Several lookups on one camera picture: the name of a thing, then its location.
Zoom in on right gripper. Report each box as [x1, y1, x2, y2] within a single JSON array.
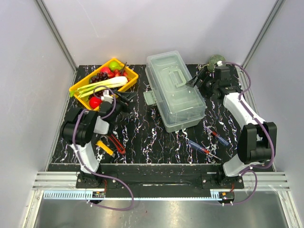
[[185, 68, 218, 100]]

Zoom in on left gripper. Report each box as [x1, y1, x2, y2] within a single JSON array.
[[109, 90, 138, 122]]

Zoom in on clear green tool box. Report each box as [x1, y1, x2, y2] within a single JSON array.
[[143, 51, 206, 133]]

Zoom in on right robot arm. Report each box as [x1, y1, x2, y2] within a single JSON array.
[[185, 61, 277, 188]]

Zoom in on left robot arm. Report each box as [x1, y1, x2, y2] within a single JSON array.
[[60, 89, 137, 188]]

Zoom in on dark grape bunch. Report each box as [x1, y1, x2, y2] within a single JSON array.
[[93, 90, 104, 98]]

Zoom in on yellow plastic bin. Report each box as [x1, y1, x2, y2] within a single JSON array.
[[69, 58, 139, 111]]

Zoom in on green melon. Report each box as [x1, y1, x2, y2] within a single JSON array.
[[207, 54, 226, 73]]

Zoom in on red tomato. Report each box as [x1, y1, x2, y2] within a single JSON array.
[[89, 96, 102, 109]]

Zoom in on purple grape bunch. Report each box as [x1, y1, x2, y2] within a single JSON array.
[[89, 72, 109, 84]]

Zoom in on red apple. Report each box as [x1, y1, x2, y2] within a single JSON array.
[[100, 67, 112, 74]]

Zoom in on green apple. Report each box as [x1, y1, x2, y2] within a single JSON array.
[[108, 61, 122, 71]]

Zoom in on celery stalk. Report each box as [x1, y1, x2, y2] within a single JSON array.
[[69, 76, 128, 97]]

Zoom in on red utility knife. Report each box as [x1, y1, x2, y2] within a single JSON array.
[[108, 134, 126, 155]]

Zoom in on yellow utility knife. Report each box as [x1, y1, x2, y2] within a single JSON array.
[[96, 140, 115, 158]]

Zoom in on blue red screwdriver lower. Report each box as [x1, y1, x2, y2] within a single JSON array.
[[189, 140, 221, 160]]

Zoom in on blue red screwdriver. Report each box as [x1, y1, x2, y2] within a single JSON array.
[[205, 127, 229, 147], [189, 140, 221, 160]]

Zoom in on blue red screwdriver upper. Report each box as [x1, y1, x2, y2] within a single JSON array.
[[205, 127, 229, 147]]

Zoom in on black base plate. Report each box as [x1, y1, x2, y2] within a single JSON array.
[[76, 172, 244, 190]]

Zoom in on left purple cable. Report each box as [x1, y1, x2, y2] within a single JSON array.
[[72, 85, 135, 212]]

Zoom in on aluminium frame rail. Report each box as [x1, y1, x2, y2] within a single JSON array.
[[33, 172, 290, 201]]

